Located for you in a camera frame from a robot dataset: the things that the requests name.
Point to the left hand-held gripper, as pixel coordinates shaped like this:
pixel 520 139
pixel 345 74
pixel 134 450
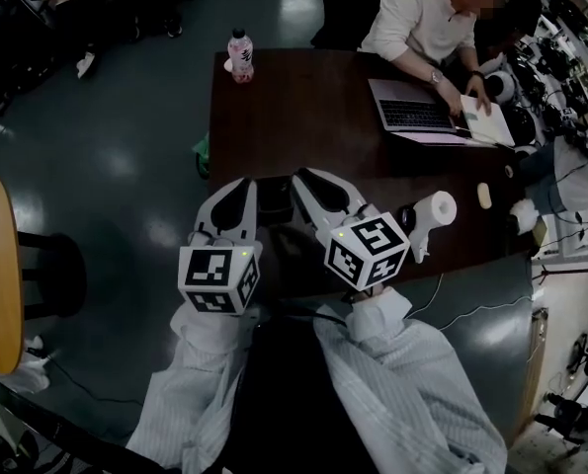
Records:
pixel 207 272

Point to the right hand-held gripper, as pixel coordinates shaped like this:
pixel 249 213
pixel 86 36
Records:
pixel 372 240

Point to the black pen holder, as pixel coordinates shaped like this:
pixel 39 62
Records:
pixel 275 200

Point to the person's left forearm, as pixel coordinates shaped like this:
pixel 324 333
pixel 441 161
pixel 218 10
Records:
pixel 185 393

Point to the person's right forearm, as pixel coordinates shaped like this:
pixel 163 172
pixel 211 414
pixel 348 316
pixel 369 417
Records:
pixel 412 393

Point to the green bag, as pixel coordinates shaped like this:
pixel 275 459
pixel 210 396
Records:
pixel 203 156

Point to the white paper roll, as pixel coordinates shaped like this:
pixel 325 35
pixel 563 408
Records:
pixel 437 210

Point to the grey laptop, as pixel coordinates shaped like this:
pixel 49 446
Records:
pixel 412 114

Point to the beige oval object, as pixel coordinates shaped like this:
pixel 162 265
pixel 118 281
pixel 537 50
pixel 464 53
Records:
pixel 484 195

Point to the pink drink bottle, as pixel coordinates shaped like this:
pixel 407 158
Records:
pixel 240 57

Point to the white open notebook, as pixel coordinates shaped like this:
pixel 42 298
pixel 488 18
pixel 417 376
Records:
pixel 491 124

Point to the black stool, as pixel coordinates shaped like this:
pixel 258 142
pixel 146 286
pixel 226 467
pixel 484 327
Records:
pixel 56 274

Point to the white fluffy object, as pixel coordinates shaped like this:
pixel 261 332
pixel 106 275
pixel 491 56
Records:
pixel 523 215

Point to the person's black top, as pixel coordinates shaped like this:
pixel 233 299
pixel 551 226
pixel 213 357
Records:
pixel 283 403

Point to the black curved bar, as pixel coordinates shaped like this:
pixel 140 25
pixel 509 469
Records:
pixel 66 430

